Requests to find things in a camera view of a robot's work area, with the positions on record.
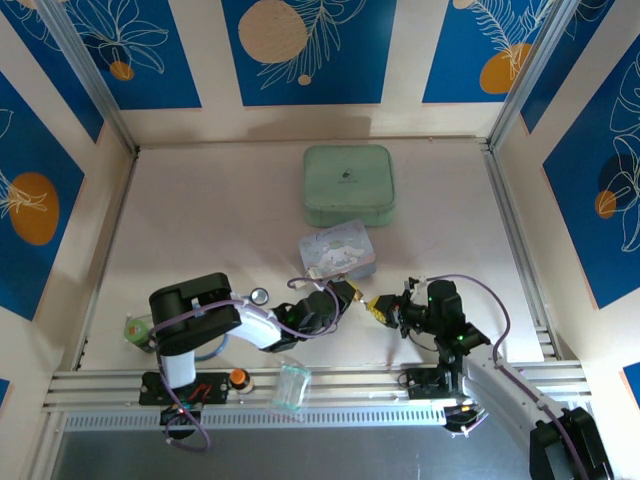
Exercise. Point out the clear plastic container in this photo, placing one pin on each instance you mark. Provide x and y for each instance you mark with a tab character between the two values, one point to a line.
292	387

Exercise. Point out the aluminium corner post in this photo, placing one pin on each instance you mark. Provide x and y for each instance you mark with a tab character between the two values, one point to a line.
530	75
90	75

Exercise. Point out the green square zip case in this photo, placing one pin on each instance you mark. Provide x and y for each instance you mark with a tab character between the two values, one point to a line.
348	185

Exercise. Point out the blue stethoscope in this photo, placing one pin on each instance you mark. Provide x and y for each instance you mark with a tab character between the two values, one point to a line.
259	296

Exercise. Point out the cartoon dog tin box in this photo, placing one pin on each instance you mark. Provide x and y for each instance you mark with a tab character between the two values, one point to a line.
337	247

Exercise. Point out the blue floral wall panel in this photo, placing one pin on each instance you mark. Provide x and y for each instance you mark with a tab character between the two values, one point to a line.
165	50
350	50
460	40

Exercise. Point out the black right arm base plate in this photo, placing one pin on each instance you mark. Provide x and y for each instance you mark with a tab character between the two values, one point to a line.
422	382

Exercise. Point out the black controller box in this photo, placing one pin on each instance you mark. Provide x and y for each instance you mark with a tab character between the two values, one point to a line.
177	416
462	420

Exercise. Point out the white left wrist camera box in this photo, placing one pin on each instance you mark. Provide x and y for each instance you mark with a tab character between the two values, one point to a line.
315	275

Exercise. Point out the black right controller box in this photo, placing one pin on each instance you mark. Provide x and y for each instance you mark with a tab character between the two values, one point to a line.
462	420

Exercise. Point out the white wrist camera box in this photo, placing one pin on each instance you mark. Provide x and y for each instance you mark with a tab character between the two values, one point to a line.
315	275
417	285

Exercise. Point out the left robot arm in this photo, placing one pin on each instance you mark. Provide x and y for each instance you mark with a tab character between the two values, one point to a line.
200	310

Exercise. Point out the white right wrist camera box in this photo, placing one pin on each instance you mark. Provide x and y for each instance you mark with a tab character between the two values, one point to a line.
417	285

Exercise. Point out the orange button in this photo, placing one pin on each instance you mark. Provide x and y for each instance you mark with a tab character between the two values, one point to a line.
240	379

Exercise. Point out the aluminium frame rail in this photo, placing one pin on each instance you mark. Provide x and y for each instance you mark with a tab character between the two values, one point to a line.
350	382

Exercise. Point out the black left controller box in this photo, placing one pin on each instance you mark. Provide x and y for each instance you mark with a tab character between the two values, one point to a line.
177	416

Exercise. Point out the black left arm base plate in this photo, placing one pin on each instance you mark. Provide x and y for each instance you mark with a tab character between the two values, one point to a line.
215	390

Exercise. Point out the green label bottle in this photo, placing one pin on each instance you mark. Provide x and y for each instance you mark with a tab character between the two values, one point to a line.
136	331

